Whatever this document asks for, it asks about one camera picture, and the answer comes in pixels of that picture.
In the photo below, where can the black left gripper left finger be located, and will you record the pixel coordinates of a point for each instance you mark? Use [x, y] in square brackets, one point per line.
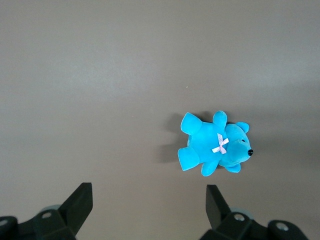
[62, 217]

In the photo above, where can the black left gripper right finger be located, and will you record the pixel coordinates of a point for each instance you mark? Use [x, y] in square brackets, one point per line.
[225, 220]

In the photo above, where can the blue teddy bear plush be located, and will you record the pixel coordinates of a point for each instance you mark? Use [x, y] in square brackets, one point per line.
[205, 142]

